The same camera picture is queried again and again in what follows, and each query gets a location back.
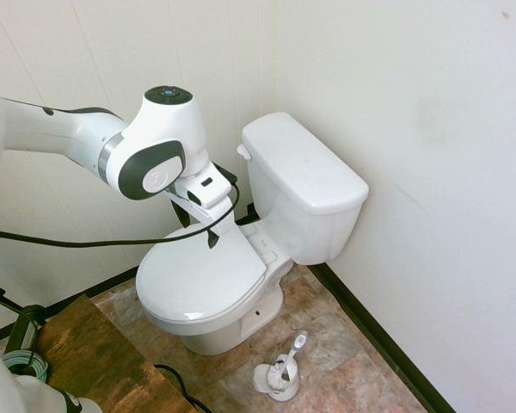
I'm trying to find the white toilet brush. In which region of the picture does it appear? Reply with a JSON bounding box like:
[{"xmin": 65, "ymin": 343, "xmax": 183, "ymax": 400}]
[{"xmin": 261, "ymin": 330, "xmax": 310, "ymax": 386}]

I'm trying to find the white toilet tank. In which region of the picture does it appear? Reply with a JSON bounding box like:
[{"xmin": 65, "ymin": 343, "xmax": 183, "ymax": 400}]
[{"xmin": 245, "ymin": 145, "xmax": 365, "ymax": 266}]

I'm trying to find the black camera stand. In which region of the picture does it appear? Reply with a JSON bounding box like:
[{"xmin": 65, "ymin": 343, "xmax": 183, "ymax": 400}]
[{"xmin": 0, "ymin": 281, "xmax": 48, "ymax": 359}]

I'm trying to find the white toilet tank lid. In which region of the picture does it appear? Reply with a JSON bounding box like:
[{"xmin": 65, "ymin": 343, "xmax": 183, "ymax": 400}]
[{"xmin": 240, "ymin": 111, "xmax": 370, "ymax": 216}]

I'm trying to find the white toilet seat lid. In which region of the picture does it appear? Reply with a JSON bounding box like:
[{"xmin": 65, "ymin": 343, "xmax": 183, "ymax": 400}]
[{"xmin": 135, "ymin": 223, "xmax": 268, "ymax": 323}]

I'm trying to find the black camera cable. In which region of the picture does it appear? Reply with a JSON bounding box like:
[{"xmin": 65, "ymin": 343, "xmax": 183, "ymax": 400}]
[{"xmin": 0, "ymin": 171, "xmax": 242, "ymax": 250}]

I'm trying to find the brown wooden table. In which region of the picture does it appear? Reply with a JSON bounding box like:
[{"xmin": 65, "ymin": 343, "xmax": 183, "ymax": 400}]
[{"xmin": 34, "ymin": 293, "xmax": 200, "ymax": 413}]

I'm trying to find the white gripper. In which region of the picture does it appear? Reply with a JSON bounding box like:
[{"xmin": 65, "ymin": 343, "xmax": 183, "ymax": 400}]
[{"xmin": 168, "ymin": 162, "xmax": 243, "ymax": 250}]

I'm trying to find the white toilet brush holder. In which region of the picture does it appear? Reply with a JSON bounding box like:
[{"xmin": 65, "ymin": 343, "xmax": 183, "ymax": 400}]
[{"xmin": 252, "ymin": 354, "xmax": 300, "ymax": 404}]

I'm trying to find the green coiled cable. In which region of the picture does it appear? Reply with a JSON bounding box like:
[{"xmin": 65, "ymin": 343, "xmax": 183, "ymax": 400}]
[{"xmin": 2, "ymin": 348, "xmax": 50, "ymax": 385}]

